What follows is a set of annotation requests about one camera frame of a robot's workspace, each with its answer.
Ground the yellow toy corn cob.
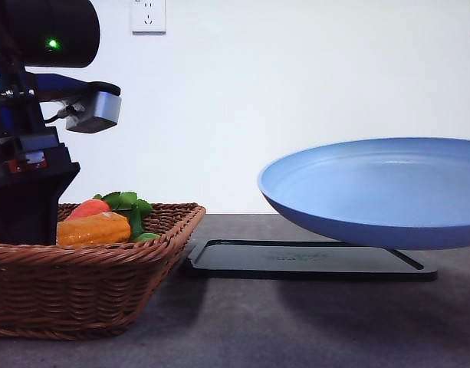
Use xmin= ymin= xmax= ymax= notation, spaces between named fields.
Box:
xmin=57 ymin=212 xmax=131 ymax=246

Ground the orange toy carrot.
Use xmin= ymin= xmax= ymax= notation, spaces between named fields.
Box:
xmin=65 ymin=199 xmax=110 ymax=221

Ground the green leafy toy vegetable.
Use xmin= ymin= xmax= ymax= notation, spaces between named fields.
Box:
xmin=94 ymin=192 xmax=153 ymax=240

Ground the green toy lime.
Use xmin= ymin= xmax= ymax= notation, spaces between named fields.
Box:
xmin=136 ymin=232 xmax=160 ymax=242

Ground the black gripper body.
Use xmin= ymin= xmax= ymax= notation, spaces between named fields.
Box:
xmin=0 ymin=74 xmax=121 ymax=246

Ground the blue round plate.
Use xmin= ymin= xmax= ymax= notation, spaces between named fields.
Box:
xmin=258 ymin=137 xmax=470 ymax=251

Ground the brown wicker basket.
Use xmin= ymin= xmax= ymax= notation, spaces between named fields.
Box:
xmin=0 ymin=202 xmax=206 ymax=340

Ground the black rectangular tray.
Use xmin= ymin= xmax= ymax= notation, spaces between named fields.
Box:
xmin=186 ymin=240 xmax=438 ymax=281

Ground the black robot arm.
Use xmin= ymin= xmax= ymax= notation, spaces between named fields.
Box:
xmin=0 ymin=0 xmax=100 ymax=245

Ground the white wall power socket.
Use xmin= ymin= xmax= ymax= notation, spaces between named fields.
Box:
xmin=130 ymin=0 xmax=166 ymax=37

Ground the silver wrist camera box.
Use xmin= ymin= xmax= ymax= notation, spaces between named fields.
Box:
xmin=66 ymin=81 xmax=122 ymax=133

